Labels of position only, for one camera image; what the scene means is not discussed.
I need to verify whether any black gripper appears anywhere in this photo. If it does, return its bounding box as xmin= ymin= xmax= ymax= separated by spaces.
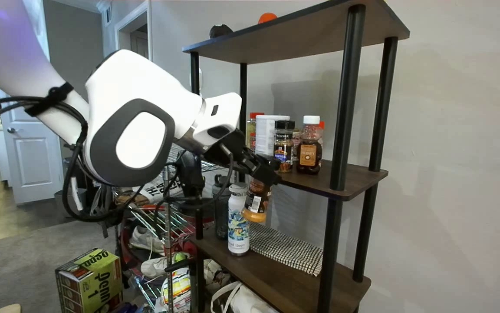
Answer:
xmin=202 ymin=129 xmax=282 ymax=188

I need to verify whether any black-cap spice bottle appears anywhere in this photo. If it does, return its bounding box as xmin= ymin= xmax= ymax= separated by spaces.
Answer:
xmin=287 ymin=120 xmax=298 ymax=166
xmin=272 ymin=120 xmax=293 ymax=176

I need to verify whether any red spice bottle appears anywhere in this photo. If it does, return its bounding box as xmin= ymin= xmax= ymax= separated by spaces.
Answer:
xmin=246 ymin=112 xmax=258 ymax=152

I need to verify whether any dark sauce bottle orange cap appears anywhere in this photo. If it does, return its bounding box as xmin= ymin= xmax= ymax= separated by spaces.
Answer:
xmin=293 ymin=113 xmax=324 ymax=176

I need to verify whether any white patterned water bottle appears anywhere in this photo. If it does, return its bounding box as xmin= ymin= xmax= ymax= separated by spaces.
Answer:
xmin=225 ymin=183 xmax=253 ymax=258

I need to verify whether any white cylindrical canister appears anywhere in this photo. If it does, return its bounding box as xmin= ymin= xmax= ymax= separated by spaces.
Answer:
xmin=253 ymin=113 xmax=293 ymax=159

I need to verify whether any dark grey tumbler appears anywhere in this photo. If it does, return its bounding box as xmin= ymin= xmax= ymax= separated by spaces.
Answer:
xmin=211 ymin=183 xmax=232 ymax=240

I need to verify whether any white mesh mat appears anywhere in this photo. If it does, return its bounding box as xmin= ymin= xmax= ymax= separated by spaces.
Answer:
xmin=247 ymin=228 xmax=324 ymax=279

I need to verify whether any dark wood metal shelf unit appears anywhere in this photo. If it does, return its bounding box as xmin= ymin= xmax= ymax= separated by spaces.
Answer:
xmin=181 ymin=0 xmax=411 ymax=313

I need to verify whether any green ball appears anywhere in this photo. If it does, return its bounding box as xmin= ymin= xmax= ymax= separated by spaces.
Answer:
xmin=169 ymin=251 xmax=190 ymax=266

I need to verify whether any white bag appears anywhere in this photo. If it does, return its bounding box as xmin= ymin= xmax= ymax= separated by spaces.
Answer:
xmin=208 ymin=280 xmax=280 ymax=313

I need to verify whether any white shoe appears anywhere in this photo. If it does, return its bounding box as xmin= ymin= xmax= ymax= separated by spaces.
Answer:
xmin=126 ymin=226 xmax=168 ymax=254

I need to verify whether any black rounded object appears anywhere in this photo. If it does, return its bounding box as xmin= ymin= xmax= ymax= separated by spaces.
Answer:
xmin=208 ymin=23 xmax=234 ymax=40

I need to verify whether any orange ball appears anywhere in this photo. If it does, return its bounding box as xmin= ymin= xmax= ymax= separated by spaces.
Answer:
xmin=256 ymin=11 xmax=279 ymax=26

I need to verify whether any green cardboard box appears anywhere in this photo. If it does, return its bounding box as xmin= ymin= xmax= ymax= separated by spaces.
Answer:
xmin=53 ymin=247 xmax=124 ymax=313

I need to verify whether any white panel door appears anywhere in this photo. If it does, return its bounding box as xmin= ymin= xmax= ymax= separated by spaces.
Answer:
xmin=0 ymin=72 xmax=65 ymax=207

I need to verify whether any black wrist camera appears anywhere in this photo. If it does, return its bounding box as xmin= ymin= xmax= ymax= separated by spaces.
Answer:
xmin=175 ymin=148 xmax=206 ymax=200

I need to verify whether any chrome wire rack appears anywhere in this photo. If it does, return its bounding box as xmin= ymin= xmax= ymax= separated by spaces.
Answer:
xmin=89 ymin=185 xmax=216 ymax=313

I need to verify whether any black velcro strap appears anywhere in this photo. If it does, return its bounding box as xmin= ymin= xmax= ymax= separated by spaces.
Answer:
xmin=25 ymin=82 xmax=76 ymax=119

